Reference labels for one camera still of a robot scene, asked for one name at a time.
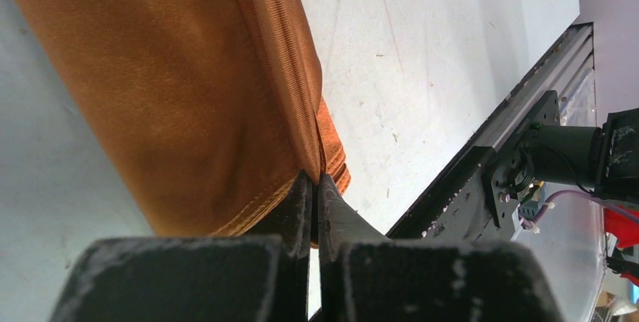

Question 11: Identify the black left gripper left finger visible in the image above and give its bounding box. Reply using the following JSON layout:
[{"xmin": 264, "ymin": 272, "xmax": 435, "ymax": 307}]
[{"xmin": 50, "ymin": 173, "xmax": 313, "ymax": 321}]

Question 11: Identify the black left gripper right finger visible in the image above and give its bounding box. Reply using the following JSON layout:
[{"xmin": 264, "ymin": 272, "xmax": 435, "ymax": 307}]
[{"xmin": 317, "ymin": 174, "xmax": 563, "ymax": 321}]

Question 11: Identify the orange cloth napkin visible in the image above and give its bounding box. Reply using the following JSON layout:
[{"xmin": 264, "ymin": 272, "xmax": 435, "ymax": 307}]
[{"xmin": 14, "ymin": 0, "xmax": 351, "ymax": 236}]

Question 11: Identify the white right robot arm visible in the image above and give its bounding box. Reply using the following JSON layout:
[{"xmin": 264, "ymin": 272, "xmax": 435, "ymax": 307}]
[{"xmin": 521, "ymin": 109, "xmax": 638, "ymax": 210}]

